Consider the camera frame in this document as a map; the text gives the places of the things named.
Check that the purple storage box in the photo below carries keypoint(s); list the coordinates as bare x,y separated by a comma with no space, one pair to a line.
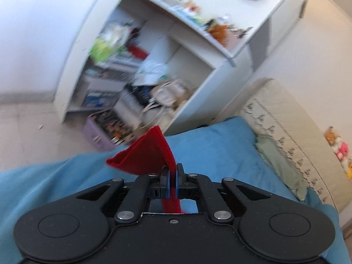
96,135

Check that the blue blanket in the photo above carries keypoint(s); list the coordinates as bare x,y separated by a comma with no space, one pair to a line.
220,154

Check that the orange plush toy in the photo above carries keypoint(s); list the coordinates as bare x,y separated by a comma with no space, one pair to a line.
218,31

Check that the beige bag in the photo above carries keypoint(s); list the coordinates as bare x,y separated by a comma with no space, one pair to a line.
170,92

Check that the white shelf unit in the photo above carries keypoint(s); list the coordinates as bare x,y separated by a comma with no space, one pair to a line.
192,68

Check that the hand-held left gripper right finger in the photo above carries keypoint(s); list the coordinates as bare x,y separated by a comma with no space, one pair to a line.
178,183

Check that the pale green pillow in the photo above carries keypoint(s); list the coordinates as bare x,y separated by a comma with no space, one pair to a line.
277,165

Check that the beige patterned mattress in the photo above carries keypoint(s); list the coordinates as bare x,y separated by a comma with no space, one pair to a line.
297,126

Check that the small red cloth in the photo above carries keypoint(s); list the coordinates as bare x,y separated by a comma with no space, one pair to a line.
148,154

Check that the red fabric item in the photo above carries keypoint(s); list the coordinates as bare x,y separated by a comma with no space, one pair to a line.
137,51

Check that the white crumpled cloth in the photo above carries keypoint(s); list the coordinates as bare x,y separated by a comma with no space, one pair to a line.
151,71

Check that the yellow and pink plush toy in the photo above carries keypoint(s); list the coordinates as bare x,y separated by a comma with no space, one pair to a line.
340,148

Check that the green plastic packet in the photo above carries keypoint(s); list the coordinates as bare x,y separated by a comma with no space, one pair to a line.
103,48

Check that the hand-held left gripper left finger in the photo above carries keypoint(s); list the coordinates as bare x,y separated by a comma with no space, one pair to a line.
165,183

